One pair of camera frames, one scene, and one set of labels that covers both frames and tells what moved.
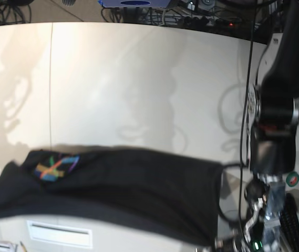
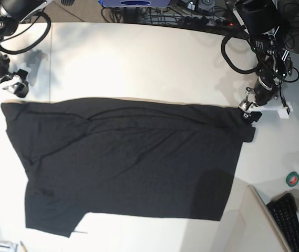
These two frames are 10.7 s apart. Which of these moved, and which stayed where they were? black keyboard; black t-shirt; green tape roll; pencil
Moved: black t-shirt
Stayed: pencil; black keyboard; green tape roll
